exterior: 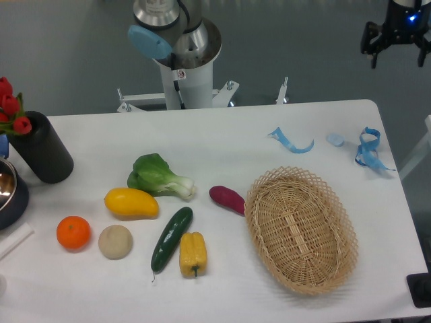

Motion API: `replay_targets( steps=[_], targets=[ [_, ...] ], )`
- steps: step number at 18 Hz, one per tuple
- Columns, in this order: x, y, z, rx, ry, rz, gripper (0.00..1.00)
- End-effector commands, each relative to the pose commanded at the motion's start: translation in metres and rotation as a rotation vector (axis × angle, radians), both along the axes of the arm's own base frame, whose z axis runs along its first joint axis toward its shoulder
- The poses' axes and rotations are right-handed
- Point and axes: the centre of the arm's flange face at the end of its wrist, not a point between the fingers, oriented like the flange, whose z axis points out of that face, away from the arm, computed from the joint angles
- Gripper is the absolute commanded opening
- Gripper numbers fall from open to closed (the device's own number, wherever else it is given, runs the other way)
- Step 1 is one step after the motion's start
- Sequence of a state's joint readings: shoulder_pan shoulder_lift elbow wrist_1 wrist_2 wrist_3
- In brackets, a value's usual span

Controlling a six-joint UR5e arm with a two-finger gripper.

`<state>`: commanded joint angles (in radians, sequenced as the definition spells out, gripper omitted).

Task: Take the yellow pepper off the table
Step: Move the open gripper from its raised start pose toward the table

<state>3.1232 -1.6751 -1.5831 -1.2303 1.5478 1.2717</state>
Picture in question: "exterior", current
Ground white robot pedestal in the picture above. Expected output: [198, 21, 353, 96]
[154, 60, 214, 110]

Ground green bok choy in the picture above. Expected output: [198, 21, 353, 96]
[127, 153, 196, 200]

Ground woven wicker basket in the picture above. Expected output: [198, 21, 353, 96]
[244, 167, 358, 295]

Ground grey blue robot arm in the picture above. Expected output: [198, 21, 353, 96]
[128, 1, 430, 70]

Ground orange fruit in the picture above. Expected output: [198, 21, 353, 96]
[56, 216, 92, 250]

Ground purple sweet potato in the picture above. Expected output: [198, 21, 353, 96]
[209, 186, 245, 216]

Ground yellow bell pepper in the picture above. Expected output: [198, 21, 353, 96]
[179, 232, 207, 277]

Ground white flat strip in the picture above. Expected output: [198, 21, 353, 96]
[1, 223, 34, 258]

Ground red tulip flowers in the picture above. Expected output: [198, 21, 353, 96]
[1, 77, 32, 136]

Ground beige round bun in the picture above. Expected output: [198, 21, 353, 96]
[98, 225, 133, 260]

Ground black cylindrical vase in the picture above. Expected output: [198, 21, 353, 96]
[7, 111, 74, 184]

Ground curved blue tape strip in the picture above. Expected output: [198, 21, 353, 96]
[267, 127, 314, 154]

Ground yellow mango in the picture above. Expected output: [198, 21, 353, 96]
[104, 188, 159, 218]

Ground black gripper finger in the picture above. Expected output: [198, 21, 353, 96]
[413, 28, 430, 67]
[360, 22, 391, 69]

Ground dark metal bowl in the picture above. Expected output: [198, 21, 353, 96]
[1, 158, 29, 229]

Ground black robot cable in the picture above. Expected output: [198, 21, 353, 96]
[170, 52, 187, 110]

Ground black device at edge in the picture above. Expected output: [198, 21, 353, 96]
[406, 273, 430, 308]

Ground tangled blue tape strip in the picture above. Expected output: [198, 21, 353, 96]
[355, 127, 395, 171]

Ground white metal base frame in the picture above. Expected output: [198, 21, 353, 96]
[117, 76, 289, 113]

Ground green cucumber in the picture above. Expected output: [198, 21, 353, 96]
[150, 207, 194, 283]

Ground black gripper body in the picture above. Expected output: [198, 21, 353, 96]
[378, 1, 430, 48]

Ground small pale blue cap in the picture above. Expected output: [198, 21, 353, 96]
[326, 133, 345, 147]

